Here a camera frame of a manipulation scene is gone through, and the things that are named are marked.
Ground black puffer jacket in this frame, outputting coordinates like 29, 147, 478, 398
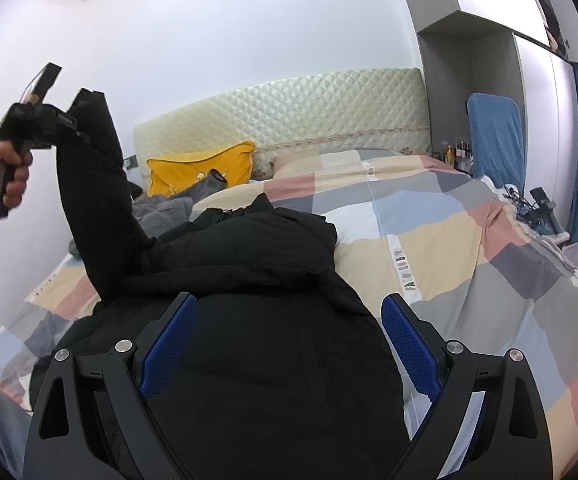
56, 89, 409, 479

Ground person's blue jeans leg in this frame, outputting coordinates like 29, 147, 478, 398
0, 391, 32, 479

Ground yellow pillow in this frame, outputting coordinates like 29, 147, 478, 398
147, 141, 255, 197

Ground grey fleece garment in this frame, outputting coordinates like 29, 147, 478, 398
67, 194, 196, 261

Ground patchwork checked duvet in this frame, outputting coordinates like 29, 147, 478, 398
0, 148, 578, 480

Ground bottles on side shelf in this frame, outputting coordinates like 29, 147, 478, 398
441, 141, 472, 169

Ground pink patterned pillow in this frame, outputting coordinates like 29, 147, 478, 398
273, 151, 359, 178

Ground cream quilted headboard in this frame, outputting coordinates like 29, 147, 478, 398
134, 68, 431, 181

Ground grey wardrobe cabinet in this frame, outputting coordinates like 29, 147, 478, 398
406, 0, 578, 226

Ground wall power socket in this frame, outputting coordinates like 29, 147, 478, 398
123, 155, 139, 170

